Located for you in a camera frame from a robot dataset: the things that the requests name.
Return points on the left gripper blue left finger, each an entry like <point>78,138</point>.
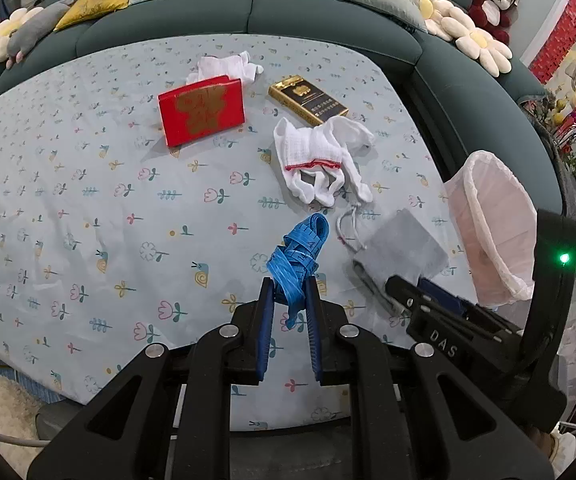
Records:
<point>264,323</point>

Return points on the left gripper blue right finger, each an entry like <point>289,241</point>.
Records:
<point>312,309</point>

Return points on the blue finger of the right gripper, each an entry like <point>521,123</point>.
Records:
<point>455,304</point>
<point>409,296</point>

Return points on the blue strap scrap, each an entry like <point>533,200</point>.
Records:
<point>293,262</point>

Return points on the grey cloth pouch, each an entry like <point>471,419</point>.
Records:
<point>401,246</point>

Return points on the gold black cigarette box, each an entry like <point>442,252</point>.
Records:
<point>306,100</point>

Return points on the red gift box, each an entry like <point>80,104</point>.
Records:
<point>201,109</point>

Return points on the white lined trash bin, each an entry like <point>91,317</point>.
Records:
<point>497,223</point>

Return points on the floral light blue tablecloth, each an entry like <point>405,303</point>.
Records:
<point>110,240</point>

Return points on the teal sectional sofa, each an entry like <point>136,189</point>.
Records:
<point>458,106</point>

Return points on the potted orchid plants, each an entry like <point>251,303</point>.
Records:
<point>567,129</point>

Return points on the white daisy pillow right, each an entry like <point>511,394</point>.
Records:
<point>477,44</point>

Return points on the white daisy pillow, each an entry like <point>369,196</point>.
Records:
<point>12,24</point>
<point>433,11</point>
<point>477,44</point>

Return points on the white daisy pillow centre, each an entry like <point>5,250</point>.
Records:
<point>433,11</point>

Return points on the red white plush bear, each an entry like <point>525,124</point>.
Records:
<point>494,16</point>

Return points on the grey plush toy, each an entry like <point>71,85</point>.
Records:
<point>34,29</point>

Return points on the white daisy pillow left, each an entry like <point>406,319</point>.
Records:
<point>12,24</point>

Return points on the red gold wall screen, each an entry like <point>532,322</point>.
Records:
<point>554,65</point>

